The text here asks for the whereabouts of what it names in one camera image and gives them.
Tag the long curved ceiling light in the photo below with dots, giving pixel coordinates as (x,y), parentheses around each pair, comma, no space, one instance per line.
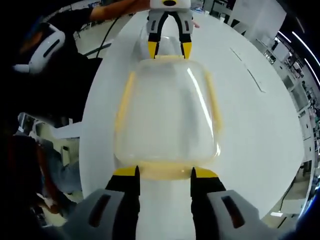
(303,43)

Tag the person's left hand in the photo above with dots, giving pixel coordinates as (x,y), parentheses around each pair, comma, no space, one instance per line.
(196,24)

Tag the clear storage box yellow latches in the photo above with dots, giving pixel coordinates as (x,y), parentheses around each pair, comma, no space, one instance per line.
(167,120)

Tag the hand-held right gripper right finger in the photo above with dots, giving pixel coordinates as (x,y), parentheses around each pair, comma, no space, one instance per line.
(220,212)

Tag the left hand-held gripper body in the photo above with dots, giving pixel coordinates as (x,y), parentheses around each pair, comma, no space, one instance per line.
(157,3)

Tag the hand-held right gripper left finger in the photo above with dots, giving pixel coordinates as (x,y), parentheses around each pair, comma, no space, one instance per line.
(110,212)

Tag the row of white cabinets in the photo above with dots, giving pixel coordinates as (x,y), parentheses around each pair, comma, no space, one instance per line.
(300,97)

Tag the person's black shirt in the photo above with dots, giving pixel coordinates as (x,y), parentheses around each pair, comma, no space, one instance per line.
(62,82)

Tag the person's jeans-clad legs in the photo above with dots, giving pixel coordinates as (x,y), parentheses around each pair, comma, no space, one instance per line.
(60,165)

